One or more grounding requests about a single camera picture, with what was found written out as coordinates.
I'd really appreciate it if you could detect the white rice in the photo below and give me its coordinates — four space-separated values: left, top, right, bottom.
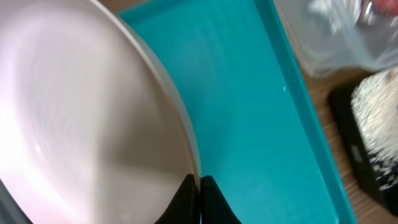
351 68 397 191

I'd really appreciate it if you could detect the red snack wrapper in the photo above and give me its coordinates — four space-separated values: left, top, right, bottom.
358 0 397 27

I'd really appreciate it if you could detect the large pink plate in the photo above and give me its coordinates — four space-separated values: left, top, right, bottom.
1 0 201 223

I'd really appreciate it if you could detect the teal plastic tray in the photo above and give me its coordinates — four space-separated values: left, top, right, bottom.
120 0 356 223

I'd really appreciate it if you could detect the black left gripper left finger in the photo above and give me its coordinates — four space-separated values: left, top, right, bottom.
155 174 199 224

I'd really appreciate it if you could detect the clear plastic waste bin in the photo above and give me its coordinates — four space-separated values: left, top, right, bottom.
274 0 397 77

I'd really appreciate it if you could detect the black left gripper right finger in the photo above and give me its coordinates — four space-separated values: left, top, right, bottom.
200 175 241 224

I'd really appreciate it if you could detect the black waste tray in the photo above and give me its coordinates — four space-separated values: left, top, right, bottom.
328 80 397 216

